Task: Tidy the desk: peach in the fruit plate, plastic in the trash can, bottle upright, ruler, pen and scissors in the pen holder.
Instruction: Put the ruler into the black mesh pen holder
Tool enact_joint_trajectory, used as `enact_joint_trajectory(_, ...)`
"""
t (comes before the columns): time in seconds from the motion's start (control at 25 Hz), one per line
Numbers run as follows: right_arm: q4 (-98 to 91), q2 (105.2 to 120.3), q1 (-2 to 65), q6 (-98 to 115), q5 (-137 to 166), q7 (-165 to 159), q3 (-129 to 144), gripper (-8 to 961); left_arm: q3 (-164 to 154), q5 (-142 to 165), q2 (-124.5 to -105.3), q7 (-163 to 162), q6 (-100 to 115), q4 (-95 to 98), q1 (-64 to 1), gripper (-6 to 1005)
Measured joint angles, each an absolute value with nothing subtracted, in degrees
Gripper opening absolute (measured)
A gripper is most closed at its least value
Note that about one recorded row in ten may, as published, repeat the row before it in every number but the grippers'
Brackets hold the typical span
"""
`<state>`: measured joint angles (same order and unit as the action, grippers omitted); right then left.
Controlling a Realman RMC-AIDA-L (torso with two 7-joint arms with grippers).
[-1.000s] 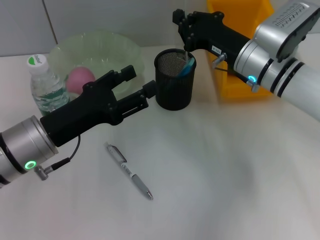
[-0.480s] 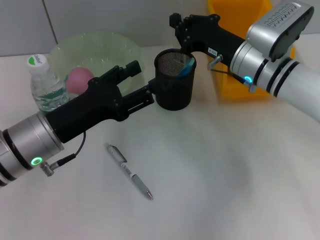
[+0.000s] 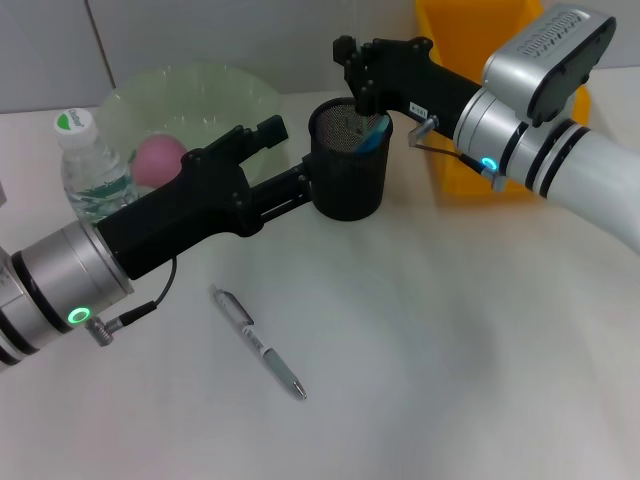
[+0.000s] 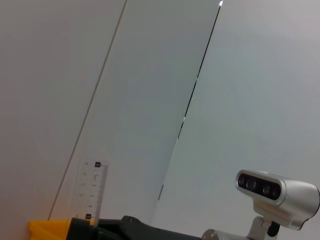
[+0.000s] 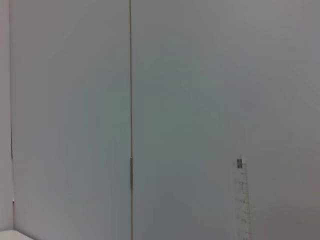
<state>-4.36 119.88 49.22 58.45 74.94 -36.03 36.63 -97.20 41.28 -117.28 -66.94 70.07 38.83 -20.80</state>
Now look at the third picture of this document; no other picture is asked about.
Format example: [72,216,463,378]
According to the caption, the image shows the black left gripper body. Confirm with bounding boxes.
[96,146,262,281]

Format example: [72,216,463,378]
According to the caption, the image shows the black mesh pen holder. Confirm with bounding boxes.
[306,97,395,223]

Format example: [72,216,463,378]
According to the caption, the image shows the clear water bottle green label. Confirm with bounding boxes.
[53,107,142,222]

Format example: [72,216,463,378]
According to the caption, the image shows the yellow plastic bin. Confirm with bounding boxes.
[413,0,592,197]

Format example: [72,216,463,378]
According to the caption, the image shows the pink peach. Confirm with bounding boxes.
[132,133,188,190]

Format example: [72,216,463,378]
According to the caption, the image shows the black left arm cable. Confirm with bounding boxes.
[83,256,180,347]

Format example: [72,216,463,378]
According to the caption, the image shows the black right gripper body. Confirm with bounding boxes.
[368,37,485,135]

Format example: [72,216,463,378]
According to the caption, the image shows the green translucent fruit plate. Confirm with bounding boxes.
[97,62,291,201]

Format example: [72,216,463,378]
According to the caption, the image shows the silver pen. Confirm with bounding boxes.
[209,283,308,402]

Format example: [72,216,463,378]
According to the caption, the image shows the blue scissors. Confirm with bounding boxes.
[358,113,394,155]

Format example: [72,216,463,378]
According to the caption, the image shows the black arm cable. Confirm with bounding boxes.
[406,116,502,192]
[83,256,180,347]

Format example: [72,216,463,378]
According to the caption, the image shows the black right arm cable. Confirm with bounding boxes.
[406,116,502,192]

